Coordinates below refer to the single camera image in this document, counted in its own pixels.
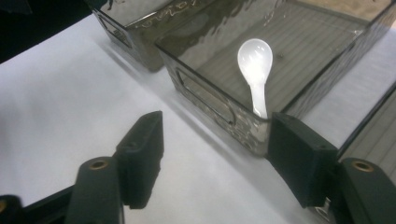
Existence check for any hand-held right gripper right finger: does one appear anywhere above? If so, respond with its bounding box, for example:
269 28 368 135
267 112 339 209

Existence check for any smoky clear plastic bin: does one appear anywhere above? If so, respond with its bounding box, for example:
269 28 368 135
83 0 216 73
155 0 396 157
337 90 396 185

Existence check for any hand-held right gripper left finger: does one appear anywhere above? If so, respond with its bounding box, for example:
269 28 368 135
116 110 164 210

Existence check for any white ceramic spoon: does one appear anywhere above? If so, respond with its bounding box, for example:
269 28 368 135
236 37 275 120

